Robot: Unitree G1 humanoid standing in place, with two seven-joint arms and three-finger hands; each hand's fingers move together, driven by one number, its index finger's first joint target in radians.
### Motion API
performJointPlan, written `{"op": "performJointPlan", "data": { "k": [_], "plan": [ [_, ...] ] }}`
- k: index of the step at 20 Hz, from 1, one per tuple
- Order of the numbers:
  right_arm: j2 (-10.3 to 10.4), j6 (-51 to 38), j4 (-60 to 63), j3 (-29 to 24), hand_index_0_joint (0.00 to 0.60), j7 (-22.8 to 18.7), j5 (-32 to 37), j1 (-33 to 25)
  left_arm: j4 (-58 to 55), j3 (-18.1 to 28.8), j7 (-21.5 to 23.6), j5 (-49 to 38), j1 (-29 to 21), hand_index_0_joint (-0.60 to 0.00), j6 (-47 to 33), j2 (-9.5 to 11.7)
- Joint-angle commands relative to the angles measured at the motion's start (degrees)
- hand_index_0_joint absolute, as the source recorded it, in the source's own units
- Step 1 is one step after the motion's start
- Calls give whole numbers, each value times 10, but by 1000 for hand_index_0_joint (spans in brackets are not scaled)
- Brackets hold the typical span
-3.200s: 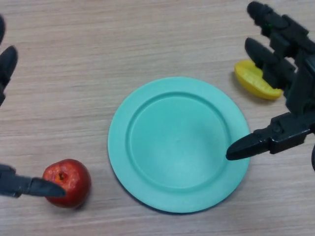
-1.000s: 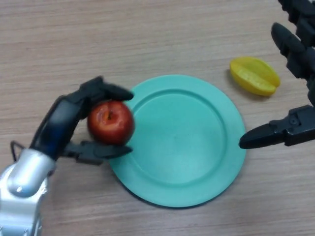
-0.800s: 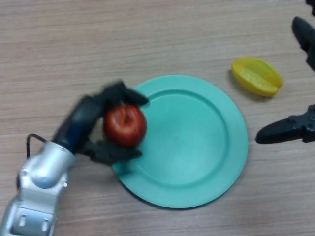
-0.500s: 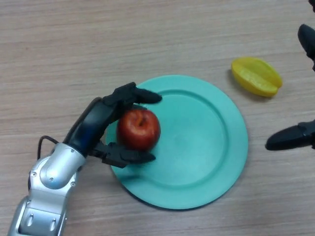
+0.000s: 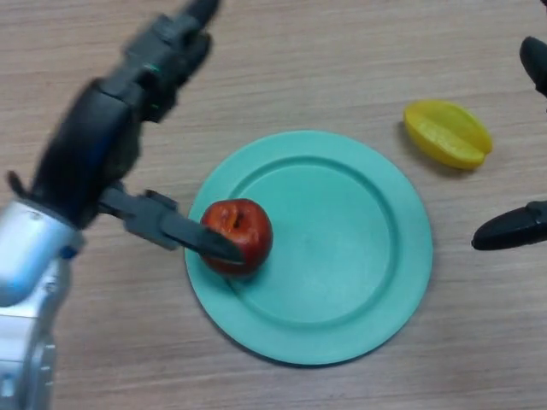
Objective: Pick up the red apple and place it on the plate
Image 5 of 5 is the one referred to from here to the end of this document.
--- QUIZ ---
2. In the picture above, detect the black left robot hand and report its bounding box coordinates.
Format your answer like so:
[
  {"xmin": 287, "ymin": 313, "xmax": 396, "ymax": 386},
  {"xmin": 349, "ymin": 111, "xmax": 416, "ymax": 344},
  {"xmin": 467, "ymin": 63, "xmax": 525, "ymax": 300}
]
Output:
[{"xmin": 26, "ymin": 0, "xmax": 245, "ymax": 265}]

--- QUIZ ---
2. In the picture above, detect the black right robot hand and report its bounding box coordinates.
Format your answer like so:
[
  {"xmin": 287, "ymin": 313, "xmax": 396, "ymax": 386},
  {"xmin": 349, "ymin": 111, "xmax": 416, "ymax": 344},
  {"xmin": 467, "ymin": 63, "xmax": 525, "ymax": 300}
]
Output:
[{"xmin": 471, "ymin": 36, "xmax": 547, "ymax": 252}]

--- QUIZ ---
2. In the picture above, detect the red apple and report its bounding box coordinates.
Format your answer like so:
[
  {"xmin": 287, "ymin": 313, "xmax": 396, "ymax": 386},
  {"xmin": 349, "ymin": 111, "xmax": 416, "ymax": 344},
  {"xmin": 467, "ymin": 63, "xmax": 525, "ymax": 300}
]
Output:
[{"xmin": 199, "ymin": 198, "xmax": 274, "ymax": 278}]

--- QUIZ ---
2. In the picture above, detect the green round plate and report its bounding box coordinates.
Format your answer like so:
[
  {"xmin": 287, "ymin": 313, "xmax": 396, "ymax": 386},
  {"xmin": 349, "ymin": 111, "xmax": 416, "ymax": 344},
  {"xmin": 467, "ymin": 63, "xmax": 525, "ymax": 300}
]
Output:
[{"xmin": 184, "ymin": 130, "xmax": 433, "ymax": 366}]

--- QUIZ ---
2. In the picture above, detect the yellow starfruit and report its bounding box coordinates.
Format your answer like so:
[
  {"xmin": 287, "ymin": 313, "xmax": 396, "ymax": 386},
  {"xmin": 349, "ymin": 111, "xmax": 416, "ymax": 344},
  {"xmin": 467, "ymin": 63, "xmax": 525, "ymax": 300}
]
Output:
[{"xmin": 403, "ymin": 100, "xmax": 494, "ymax": 171}]

